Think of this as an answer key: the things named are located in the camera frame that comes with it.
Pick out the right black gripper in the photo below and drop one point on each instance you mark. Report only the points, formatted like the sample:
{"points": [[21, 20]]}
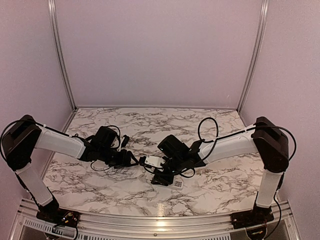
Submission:
{"points": [[161, 179]]}

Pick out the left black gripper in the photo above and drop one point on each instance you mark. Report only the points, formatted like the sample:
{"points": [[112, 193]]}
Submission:
{"points": [[125, 160]]}

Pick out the white remote control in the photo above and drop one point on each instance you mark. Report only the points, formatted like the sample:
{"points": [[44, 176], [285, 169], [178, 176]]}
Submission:
{"points": [[176, 185]]}

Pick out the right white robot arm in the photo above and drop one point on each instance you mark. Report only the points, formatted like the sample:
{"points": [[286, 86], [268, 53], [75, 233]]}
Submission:
{"points": [[262, 137]]}

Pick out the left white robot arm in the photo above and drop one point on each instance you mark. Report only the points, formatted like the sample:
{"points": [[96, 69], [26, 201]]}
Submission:
{"points": [[21, 137]]}

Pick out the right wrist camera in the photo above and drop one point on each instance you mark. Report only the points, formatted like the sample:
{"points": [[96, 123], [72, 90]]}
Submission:
{"points": [[152, 162]]}

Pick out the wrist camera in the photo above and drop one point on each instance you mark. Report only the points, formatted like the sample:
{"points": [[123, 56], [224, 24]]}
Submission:
{"points": [[152, 162], [122, 142]]}

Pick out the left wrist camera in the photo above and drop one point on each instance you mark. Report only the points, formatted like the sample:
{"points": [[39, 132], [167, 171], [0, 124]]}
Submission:
{"points": [[122, 142]]}

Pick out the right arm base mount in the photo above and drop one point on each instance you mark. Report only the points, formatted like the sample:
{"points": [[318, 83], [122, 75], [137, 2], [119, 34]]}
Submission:
{"points": [[253, 217]]}

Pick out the front aluminium rail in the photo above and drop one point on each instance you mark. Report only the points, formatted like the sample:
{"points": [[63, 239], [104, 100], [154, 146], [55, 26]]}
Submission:
{"points": [[98, 226]]}

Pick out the right aluminium frame post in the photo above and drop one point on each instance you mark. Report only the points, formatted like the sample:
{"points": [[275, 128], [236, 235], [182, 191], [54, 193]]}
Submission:
{"points": [[261, 28]]}

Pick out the aluminium frame post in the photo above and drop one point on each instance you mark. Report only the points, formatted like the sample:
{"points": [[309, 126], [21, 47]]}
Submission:
{"points": [[59, 51], [261, 28]]}

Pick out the left aluminium frame post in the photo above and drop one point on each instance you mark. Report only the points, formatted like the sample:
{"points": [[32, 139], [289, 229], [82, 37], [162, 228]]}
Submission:
{"points": [[59, 51]]}

